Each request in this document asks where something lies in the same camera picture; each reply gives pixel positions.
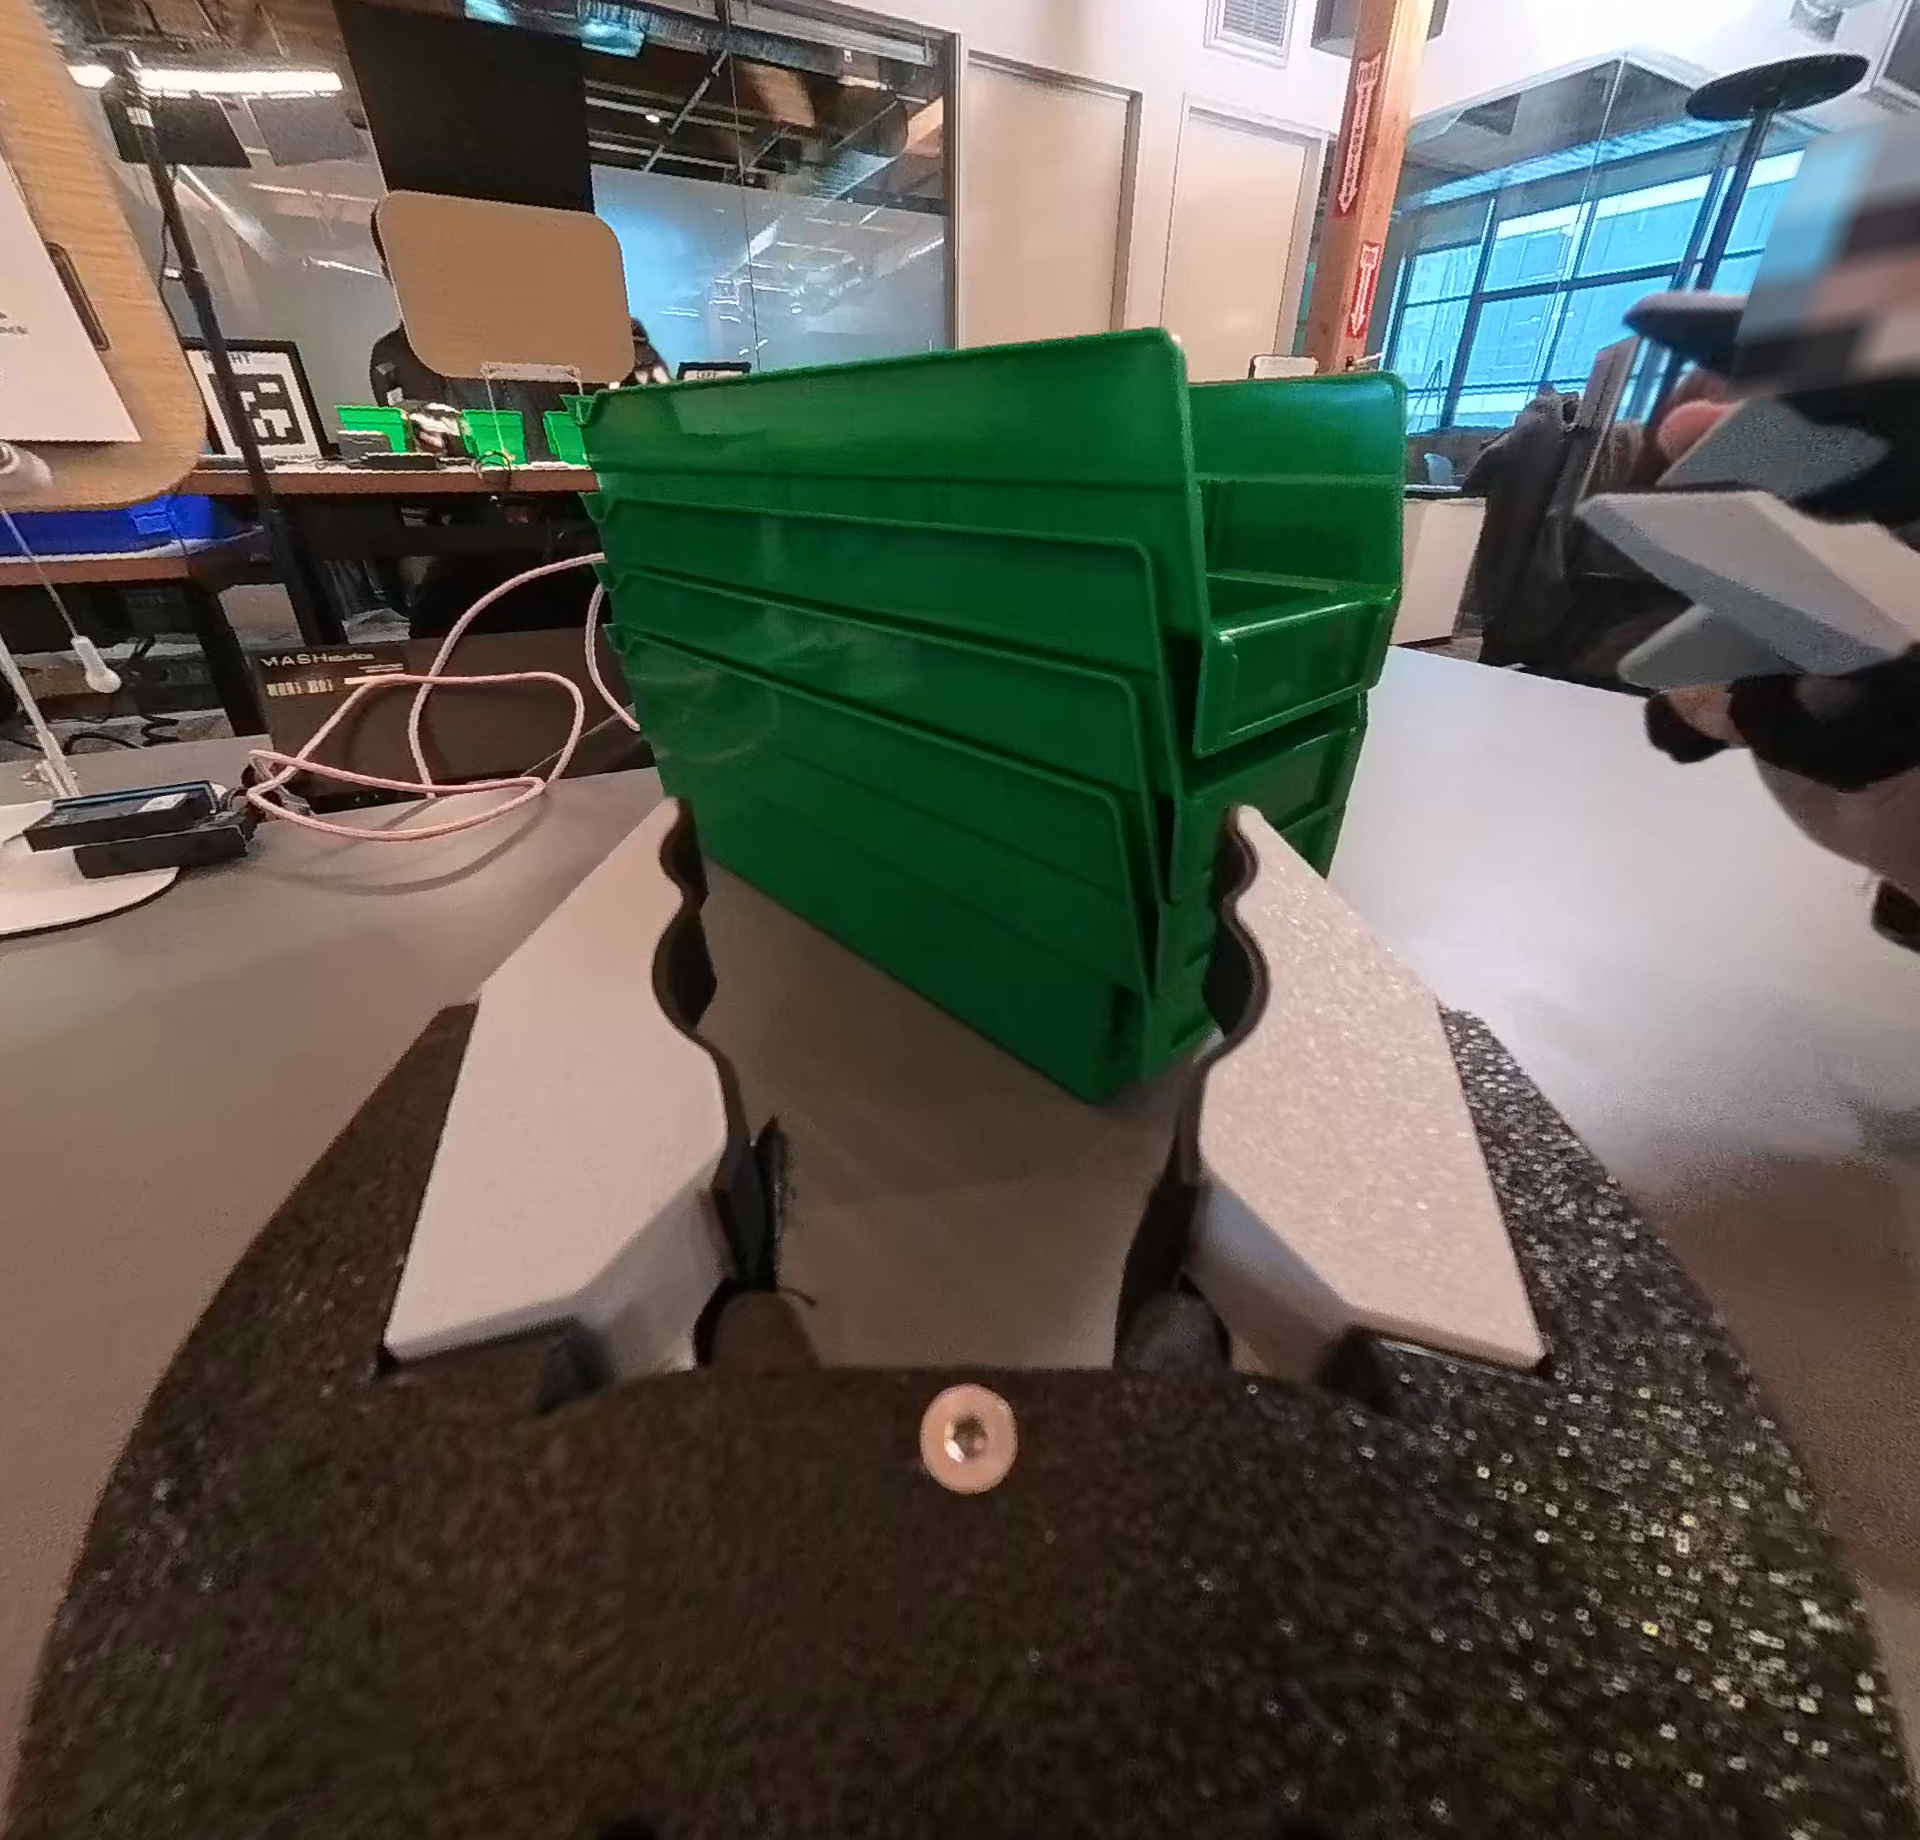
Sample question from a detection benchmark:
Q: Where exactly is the brown office desk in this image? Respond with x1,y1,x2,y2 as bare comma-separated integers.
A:
0,526,273,583
186,461,602,500

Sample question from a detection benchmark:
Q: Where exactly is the black battery pack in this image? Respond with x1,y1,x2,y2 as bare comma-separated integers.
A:
75,820,254,882
22,778,229,851

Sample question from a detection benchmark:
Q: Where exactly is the black printed box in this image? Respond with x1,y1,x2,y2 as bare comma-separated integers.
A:
244,624,655,809

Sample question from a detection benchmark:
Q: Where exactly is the tan rounded board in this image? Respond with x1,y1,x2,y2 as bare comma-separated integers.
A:
373,191,638,384

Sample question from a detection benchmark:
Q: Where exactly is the black panel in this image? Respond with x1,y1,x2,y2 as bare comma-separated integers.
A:
332,0,595,214

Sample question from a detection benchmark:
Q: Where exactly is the black light stand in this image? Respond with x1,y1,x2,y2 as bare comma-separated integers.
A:
96,46,332,650

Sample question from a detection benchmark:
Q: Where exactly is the clear acrylic stand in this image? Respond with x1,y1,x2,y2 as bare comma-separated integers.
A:
481,358,591,463

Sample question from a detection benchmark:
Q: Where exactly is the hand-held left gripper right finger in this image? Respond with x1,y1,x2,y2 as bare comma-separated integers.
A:
1114,805,1550,1384

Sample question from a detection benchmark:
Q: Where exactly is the dark jacket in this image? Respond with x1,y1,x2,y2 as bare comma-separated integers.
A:
1462,393,1669,689

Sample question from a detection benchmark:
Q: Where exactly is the white stand with base plate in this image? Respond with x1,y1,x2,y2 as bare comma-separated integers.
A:
0,444,180,941

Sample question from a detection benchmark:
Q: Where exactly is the instruction sheet on stand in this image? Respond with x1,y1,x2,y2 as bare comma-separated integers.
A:
0,0,211,510

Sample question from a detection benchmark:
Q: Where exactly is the wooden post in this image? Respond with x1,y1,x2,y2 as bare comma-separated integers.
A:
1304,0,1471,372

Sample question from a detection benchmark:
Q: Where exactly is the white door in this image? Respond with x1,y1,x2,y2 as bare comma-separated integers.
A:
1162,96,1331,372
961,52,1142,351

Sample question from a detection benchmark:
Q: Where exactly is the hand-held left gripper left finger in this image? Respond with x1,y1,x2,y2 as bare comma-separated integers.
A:
382,799,795,1390

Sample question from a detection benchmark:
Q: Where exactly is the black disc floor lamp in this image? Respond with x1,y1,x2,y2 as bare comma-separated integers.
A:
1685,52,1872,298

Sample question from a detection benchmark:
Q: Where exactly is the blue plastic bin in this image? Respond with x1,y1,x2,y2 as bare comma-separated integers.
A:
0,497,250,552

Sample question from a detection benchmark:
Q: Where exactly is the white recycling bin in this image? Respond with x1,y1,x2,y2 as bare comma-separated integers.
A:
1394,497,1488,650

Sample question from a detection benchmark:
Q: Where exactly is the pink cord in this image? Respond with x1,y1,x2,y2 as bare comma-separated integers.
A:
241,550,641,845

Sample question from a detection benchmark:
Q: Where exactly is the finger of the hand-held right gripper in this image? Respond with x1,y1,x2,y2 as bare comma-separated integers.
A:
1574,491,1920,681
1617,604,1807,699

